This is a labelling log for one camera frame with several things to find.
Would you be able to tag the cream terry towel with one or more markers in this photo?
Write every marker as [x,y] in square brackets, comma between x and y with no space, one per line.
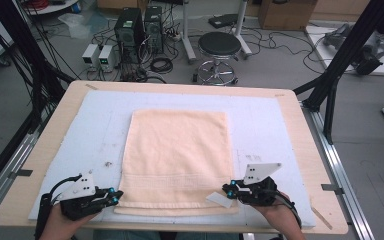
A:
[176,150]

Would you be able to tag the white round table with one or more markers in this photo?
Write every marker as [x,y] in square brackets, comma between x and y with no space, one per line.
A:
[53,6]

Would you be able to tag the white board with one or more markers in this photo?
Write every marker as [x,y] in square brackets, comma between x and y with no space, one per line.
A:
[316,43]

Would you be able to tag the clear plastic bag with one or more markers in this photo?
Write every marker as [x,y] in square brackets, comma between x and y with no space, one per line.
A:
[80,25]

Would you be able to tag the flat black device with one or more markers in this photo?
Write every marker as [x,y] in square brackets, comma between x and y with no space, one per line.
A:
[223,20]

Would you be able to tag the person's left hand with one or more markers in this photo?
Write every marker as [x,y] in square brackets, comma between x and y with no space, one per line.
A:
[60,226]

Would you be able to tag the white foam grid mat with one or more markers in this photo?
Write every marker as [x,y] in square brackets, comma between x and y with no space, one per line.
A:
[263,116]

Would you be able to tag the thin wooden stick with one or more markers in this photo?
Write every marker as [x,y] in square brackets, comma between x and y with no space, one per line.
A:
[320,216]

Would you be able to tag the black metal frame strut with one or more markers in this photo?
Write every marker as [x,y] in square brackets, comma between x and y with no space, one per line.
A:
[343,56]

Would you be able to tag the white power strip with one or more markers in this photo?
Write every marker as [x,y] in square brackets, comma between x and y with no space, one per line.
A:
[176,36]

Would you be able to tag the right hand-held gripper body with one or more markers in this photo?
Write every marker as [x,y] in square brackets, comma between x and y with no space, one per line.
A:
[258,191]

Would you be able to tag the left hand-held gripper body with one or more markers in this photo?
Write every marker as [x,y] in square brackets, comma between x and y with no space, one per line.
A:
[80,203]

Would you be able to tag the slim black computer tower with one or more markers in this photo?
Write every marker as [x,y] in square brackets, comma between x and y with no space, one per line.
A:
[153,28]

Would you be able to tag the person's right hand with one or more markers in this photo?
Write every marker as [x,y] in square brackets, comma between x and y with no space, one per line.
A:
[281,216]

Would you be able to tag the cardboard box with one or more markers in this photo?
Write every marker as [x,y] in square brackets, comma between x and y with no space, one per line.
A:
[286,13]

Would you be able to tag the black round stool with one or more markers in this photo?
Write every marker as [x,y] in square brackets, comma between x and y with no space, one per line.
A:
[219,44]

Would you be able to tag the white desk leg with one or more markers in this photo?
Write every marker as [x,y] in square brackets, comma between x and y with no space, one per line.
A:
[188,33]
[240,30]

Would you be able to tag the large black computer tower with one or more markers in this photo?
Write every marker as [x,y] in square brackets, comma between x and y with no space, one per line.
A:
[128,33]

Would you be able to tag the person's legs in jeans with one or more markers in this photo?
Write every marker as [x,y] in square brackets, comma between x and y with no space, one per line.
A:
[130,235]

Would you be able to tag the aluminium rail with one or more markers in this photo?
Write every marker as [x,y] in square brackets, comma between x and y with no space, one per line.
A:
[10,166]
[340,173]

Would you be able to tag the white power supply unit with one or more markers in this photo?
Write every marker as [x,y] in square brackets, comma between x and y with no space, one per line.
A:
[107,58]
[90,56]

